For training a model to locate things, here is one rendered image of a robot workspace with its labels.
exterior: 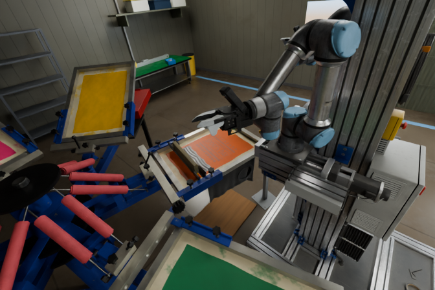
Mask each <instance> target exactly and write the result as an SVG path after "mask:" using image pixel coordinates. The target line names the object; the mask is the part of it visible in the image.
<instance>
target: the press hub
mask: <svg viewBox="0 0 435 290"><path fill-rule="evenodd" d="M60 176H61V170H60V168H59V166H58V165H56V164H53V163H42V164H36V165H33V166H29V167H27V168H24V169H22V170H20V171H17V172H15V173H13V174H12V175H9V176H8V177H6V178H4V179H3V180H2V181H0V215H4V214H9V213H12V212H15V211H17V210H20V209H22V208H25V207H26V206H28V209H29V210H30V211H31V212H33V213H34V214H35V215H37V217H40V216H43V215H46V216H47V217H48V218H50V219H51V220H52V221H53V222H55V223H56V224H57V225H58V226H60V227H61V228H62V229H64V228H65V227H66V226H67V225H68V224H69V223H70V222H71V223H73V224H75V225H76V226H78V227H80V228H81V229H84V230H85V231H87V232H89V233H91V234H93V233H94V232H95V231H96V230H95V229H93V228H92V227H91V226H89V225H88V224H87V223H86V222H85V221H83V220H82V219H81V218H80V217H78V216H77V215H74V212H72V211H71V210H69V209H68V208H67V207H66V206H65V205H63V204H62V203H61V200H62V199H63V197H62V196H61V195H60V194H58V193H57V192H49V191H50V190H51V189H52V188H53V187H54V186H55V185H56V183H57V182H58V181H59V179H60ZM48 192H49V193H48ZM74 198H75V199H77V200H78V201H79V202H81V204H82V203H84V202H87V201H89V200H91V199H92V198H91V197H90V196H89V195H87V194H85V195H76V196H75V197H74ZM35 220H36V218H35V217H34V216H33V215H32V214H30V213H29V212H27V214H26V217H25V221H28V222H30V225H29V228H28V230H29V231H30V232H31V233H32V234H33V235H34V236H32V237H30V238H28V239H26V240H25V244H24V247H23V251H22V254H21V258H20V260H23V261H24V260H25V258H26V257H27V255H28V254H29V252H30V251H31V249H32V248H33V246H34V244H35V243H36V242H37V240H38V238H47V237H49V236H47V235H46V234H45V233H44V232H43V231H41V230H40V229H39V228H37V226H35V225H34V222H35ZM57 252H58V254H57V255H56V257H55V259H54V261H53V263H52V265H51V267H50V268H51V269H55V268H58V267H60V266H62V265H64V264H65V265H66V266H68V268H69V269H70V270H71V271H72V272H73V273H74V274H75V275H77V276H78V277H79V278H80V279H81V280H82V281H83V282H84V283H85V284H86V285H88V286H89V287H90V288H91V289H92V290H108V289H109V288H110V287H111V285H112V284H113V282H114V281H115V280H116V278H117V277H118V275H117V276H113V277H112V279H110V281H109V282H108V283H104V282H103V281H101V277H103V275H104V276H105V275H106V274H105V273H103V272H102V271H101V270H100V269H99V268H98V267H96V266H95V265H94V267H93V268H92V269H91V270H89V269H88V268H86V267H85V266H84V265H83V264H82V263H81V262H80V261H79V260H77V259H76V258H75V257H74V256H73V255H71V254H70V253H69V252H67V251H66V250H65V249H64V248H63V247H61V246H60V245H58V244H57V243H56V242H55V241H54V240H52V239H51V238H49V240H48V242H47V243H46V245H45V246H44V248H43V250H42V251H41V253H40V255H39V256H38V258H39V259H43V258H46V257H48V256H51V255H53V254H55V253H57Z"/></svg>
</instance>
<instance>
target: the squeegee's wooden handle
mask: <svg viewBox="0 0 435 290"><path fill-rule="evenodd" d="M172 143H173V147H174V150H175V151H176V152H177V153H178V154H179V155H180V156H181V157H182V158H183V160H184V161H185V162H186V163H187V164H188V165H189V167H191V169H193V170H194V171H195V173H198V172H199V169H198V165H197V164H196V163H195V161H194V160H193V159H192V158H191V157H190V156H189V155H188V154H187V153H186V152H185V151H184V150H183V149H182V147H180V145H178V143H177V142H176V141H174V142H172Z"/></svg>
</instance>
